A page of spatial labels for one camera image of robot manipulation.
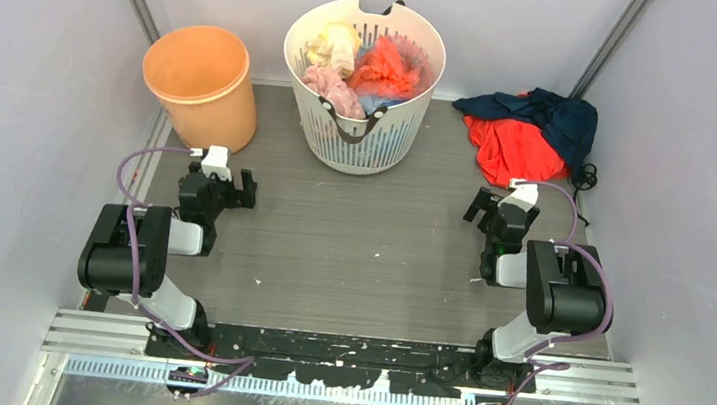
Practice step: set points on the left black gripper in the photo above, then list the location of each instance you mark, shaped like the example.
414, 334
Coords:
243, 197

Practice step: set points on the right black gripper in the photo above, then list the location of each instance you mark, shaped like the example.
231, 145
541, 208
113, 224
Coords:
486, 201

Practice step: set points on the orange plastic trash bin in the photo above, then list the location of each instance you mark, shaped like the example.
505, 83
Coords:
201, 77

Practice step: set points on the white slotted laundry basket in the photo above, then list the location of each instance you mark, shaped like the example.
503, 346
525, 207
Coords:
382, 139

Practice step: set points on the pale yellow trash bag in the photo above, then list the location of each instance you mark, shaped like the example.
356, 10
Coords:
335, 47

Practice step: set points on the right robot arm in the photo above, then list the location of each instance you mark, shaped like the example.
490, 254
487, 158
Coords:
564, 299

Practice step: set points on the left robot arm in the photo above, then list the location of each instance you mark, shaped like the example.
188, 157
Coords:
126, 255

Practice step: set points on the pink plastic trash bag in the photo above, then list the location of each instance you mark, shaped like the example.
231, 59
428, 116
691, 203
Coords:
329, 84

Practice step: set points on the blue plastic trash bag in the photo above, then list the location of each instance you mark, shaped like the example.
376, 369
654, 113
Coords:
371, 103

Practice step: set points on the red plastic trash bag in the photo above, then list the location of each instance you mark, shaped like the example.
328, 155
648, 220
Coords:
394, 67

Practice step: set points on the red cloth garment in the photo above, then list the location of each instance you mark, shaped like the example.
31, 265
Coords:
510, 149

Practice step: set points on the navy blue cloth garment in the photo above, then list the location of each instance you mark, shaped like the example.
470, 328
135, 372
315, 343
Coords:
567, 124

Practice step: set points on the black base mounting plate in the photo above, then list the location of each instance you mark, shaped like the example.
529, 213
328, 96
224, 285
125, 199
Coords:
410, 368

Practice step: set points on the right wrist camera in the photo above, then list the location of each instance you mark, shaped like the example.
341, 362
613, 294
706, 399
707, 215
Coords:
522, 194

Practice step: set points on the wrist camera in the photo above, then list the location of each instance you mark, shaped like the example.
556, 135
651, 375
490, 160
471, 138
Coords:
215, 163
522, 194

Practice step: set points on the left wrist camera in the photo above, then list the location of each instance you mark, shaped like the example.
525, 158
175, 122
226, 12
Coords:
215, 163

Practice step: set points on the aluminium rail frame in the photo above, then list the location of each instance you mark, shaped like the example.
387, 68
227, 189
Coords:
113, 346

